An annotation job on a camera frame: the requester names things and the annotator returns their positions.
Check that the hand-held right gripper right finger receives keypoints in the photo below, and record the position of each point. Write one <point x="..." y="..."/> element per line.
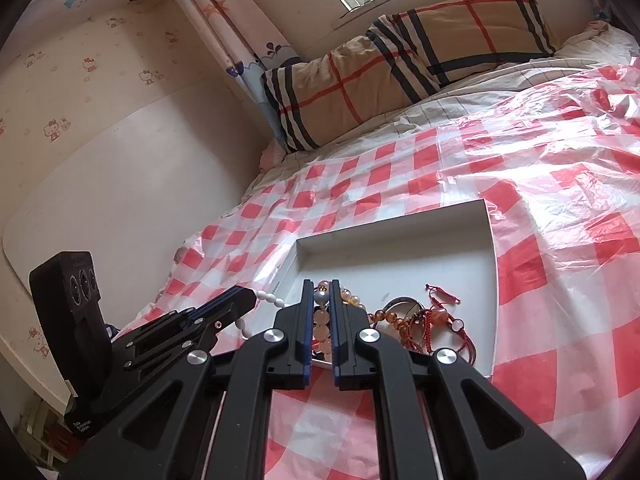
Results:
<point x="337" y="330"/>

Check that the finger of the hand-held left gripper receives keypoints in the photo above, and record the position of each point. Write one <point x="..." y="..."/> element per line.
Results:
<point x="200" y="335"/>
<point x="235" y="297"/>

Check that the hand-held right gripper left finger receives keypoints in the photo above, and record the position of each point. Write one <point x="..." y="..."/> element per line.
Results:
<point x="306" y="320"/>

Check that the white shallow box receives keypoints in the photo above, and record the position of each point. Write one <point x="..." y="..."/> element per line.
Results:
<point x="390" y="255"/>

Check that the silver bangle with gold clasp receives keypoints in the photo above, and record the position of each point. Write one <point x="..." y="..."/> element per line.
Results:
<point x="400" y="300"/>

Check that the red and white boxes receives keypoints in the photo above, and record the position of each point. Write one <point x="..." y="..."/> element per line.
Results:
<point x="55" y="435"/>

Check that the pink cloth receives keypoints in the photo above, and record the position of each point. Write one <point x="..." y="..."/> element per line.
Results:
<point x="272" y="155"/>

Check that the red white checked plastic sheet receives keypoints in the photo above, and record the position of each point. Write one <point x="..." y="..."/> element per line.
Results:
<point x="550" y="260"/>

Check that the plaid beige pillow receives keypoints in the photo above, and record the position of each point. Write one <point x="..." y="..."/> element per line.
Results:
<point x="450" y="100"/>

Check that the pink curtain with blue hem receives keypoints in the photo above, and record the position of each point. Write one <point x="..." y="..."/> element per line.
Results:
<point x="220" y="15"/>

